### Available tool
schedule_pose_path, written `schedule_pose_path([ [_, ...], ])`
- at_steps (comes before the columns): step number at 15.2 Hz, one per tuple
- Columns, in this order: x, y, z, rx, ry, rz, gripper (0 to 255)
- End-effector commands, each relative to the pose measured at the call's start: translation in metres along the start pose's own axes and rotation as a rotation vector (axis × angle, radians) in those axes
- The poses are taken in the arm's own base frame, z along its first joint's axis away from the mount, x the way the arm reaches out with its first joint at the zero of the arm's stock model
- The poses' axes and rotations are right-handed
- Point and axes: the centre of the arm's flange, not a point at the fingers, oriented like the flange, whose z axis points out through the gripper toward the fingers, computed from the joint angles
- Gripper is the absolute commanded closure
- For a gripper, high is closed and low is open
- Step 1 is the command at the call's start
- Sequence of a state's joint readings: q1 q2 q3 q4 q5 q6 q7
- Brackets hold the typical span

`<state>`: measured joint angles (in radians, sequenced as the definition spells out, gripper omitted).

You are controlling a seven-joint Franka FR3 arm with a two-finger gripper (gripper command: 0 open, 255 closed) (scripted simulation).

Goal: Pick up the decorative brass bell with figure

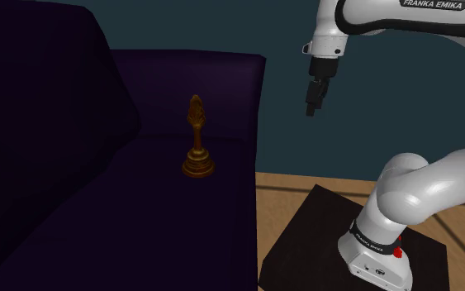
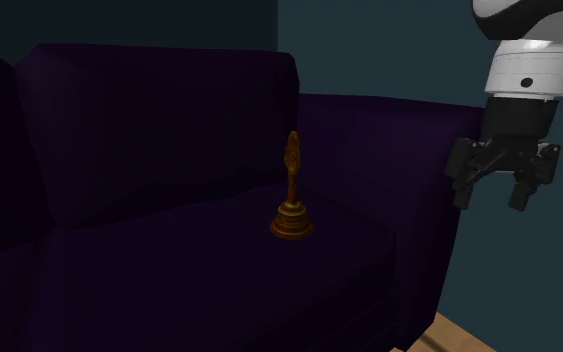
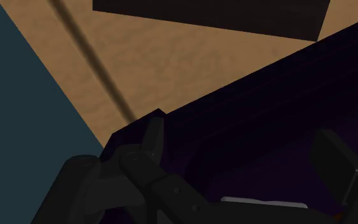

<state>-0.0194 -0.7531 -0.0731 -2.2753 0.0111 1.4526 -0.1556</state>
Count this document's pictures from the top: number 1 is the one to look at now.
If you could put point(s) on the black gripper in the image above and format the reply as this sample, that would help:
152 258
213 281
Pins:
323 67

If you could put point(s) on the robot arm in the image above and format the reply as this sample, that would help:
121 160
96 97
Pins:
409 193

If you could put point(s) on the golden figure on round base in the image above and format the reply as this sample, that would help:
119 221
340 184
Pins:
197 155

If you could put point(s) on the dark robot stand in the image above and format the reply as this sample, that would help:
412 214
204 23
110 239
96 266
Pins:
308 246

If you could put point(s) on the dark purple sofa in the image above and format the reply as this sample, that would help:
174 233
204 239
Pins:
95 181

